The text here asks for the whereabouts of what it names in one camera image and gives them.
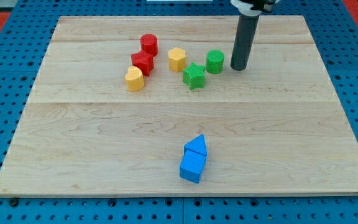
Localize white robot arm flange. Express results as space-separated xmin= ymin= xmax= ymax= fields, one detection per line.
xmin=230 ymin=0 xmax=281 ymax=17

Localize blue triangle block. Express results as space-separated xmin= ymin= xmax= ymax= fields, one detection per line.
xmin=184 ymin=134 xmax=208 ymax=156

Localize blue cube block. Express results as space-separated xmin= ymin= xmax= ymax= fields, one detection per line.
xmin=180 ymin=151 xmax=206 ymax=184

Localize green star block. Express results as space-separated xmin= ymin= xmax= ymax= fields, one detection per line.
xmin=183 ymin=62 xmax=205 ymax=90

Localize yellow heart block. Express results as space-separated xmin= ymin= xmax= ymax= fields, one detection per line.
xmin=124 ymin=66 xmax=145 ymax=92

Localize yellow hexagon block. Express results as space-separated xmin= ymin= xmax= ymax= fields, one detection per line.
xmin=168 ymin=47 xmax=186 ymax=72

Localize light wooden board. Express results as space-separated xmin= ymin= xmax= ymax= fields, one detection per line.
xmin=0 ymin=16 xmax=358 ymax=198

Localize red star block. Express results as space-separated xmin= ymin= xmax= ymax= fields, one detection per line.
xmin=131 ymin=50 xmax=154 ymax=77

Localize green cylinder block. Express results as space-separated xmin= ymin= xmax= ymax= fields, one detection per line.
xmin=206 ymin=50 xmax=224 ymax=74

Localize red cylinder block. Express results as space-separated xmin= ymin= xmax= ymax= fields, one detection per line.
xmin=140 ymin=34 xmax=158 ymax=57

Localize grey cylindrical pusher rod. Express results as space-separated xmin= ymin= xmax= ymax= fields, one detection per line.
xmin=230 ymin=14 xmax=259 ymax=71

